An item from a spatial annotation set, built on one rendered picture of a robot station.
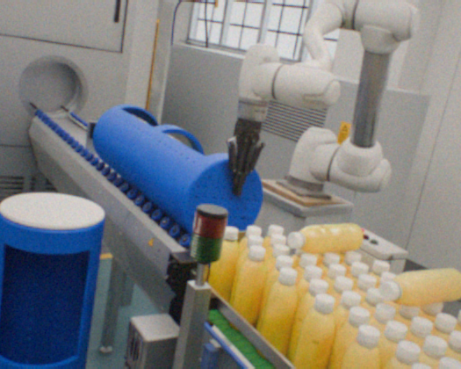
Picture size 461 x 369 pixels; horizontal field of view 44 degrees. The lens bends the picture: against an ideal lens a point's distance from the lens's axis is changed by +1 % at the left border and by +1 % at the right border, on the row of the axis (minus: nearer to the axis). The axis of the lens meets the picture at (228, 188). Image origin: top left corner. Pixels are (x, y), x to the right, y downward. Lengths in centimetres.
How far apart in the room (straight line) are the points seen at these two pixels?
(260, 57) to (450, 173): 304
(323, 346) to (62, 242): 73
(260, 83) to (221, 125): 265
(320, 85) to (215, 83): 283
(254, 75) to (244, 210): 44
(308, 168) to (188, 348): 128
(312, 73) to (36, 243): 85
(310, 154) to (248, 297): 104
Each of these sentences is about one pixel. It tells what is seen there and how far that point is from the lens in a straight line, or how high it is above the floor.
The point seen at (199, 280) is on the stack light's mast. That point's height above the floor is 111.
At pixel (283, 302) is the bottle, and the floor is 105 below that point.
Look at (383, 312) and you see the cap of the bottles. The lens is 121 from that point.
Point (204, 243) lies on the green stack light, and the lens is 108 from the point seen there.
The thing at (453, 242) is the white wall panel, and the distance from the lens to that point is 450.
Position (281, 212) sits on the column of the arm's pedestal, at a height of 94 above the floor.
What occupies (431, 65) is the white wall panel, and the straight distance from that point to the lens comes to 462.
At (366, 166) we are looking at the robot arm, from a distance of 222.
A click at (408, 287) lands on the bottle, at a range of 122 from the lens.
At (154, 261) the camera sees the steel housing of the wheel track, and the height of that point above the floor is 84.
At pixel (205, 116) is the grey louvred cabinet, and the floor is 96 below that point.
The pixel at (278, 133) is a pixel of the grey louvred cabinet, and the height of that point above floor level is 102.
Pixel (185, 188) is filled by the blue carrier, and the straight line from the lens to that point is 167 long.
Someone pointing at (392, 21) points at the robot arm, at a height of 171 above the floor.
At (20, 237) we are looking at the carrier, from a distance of 157.
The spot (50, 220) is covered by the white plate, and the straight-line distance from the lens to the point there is 157.
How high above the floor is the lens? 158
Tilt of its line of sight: 15 degrees down
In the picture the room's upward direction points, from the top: 10 degrees clockwise
